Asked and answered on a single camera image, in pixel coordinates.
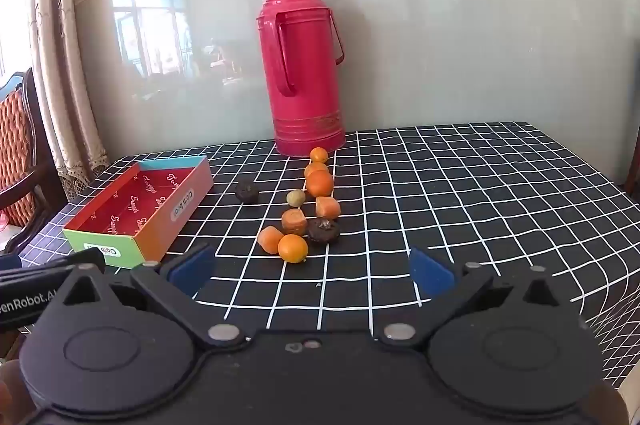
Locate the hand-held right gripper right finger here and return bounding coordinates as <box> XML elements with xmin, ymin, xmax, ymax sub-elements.
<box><xmin>377</xmin><ymin>247</ymin><xmax>562</xmax><ymax>349</ymax></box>

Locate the black white checked tablecloth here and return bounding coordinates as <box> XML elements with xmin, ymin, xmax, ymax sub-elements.
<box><xmin>20</xmin><ymin>121</ymin><xmax>640</xmax><ymax>406</ymax></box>

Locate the orange carrot piece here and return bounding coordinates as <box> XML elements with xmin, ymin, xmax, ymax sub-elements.
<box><xmin>281</xmin><ymin>209</ymin><xmax>308</xmax><ymax>236</ymax></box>
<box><xmin>315</xmin><ymin>196</ymin><xmax>342</xmax><ymax>221</ymax></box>
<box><xmin>258</xmin><ymin>226</ymin><xmax>285</xmax><ymax>254</ymax></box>

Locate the red thermos flask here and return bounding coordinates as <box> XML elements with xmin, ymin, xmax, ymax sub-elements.
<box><xmin>256</xmin><ymin>0</ymin><xmax>347</xmax><ymax>158</ymax></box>

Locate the beige curtain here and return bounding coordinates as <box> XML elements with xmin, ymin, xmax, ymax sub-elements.
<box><xmin>29</xmin><ymin>0</ymin><xmax>111</xmax><ymax>202</ymax></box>

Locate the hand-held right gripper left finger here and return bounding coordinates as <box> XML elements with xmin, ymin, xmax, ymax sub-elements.
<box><xmin>64</xmin><ymin>243</ymin><xmax>247</xmax><ymax>349</ymax></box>

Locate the round kumquat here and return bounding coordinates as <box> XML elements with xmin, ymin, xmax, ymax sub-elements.
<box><xmin>278</xmin><ymin>234</ymin><xmax>309</xmax><ymax>264</ymax></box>

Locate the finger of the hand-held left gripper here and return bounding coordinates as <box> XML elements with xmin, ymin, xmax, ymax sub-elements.
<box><xmin>0</xmin><ymin>248</ymin><xmax>107</xmax><ymax>282</ymax></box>

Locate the dark brown fruit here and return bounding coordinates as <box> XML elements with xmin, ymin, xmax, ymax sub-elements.
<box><xmin>235</xmin><ymin>181</ymin><xmax>260</xmax><ymax>204</ymax></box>
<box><xmin>306</xmin><ymin>218</ymin><xmax>342</xmax><ymax>246</ymax></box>

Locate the large mandarin orange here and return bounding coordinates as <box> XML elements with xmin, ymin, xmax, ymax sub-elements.
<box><xmin>306</xmin><ymin>170</ymin><xmax>335</xmax><ymax>198</ymax></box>

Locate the wooden chair orange cushion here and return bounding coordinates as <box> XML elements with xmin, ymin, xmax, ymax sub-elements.
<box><xmin>0</xmin><ymin>67</ymin><xmax>57</xmax><ymax>252</ymax></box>

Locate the colourful cardboard box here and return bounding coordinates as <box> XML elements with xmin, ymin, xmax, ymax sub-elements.
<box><xmin>62</xmin><ymin>155</ymin><xmax>214</xmax><ymax>270</ymax></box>

